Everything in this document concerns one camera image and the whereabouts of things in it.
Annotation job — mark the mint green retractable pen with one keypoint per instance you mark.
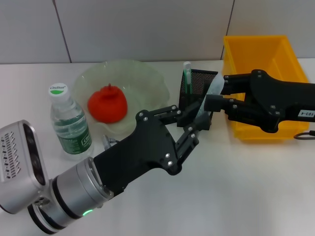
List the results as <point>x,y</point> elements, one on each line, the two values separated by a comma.
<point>187,78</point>

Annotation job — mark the clear water bottle green label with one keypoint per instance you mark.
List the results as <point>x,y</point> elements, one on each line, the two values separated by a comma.
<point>71,127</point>

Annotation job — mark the black mesh pen holder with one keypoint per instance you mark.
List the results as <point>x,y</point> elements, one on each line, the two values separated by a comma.
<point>197,81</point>

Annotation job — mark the pale green glass fruit plate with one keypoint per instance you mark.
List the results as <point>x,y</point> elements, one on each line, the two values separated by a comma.
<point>147,86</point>

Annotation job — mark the yellow plastic bin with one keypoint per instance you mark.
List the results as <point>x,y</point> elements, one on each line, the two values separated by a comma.
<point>246,54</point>

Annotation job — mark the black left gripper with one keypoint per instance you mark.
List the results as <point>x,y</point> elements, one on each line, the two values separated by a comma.
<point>142,152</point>

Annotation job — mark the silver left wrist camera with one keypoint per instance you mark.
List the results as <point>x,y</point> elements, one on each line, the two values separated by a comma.
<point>17,159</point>

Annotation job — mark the grey marker pen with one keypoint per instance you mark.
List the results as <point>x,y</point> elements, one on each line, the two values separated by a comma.
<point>216,84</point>

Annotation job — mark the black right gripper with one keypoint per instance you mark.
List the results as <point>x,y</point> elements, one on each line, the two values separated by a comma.
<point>283,100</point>

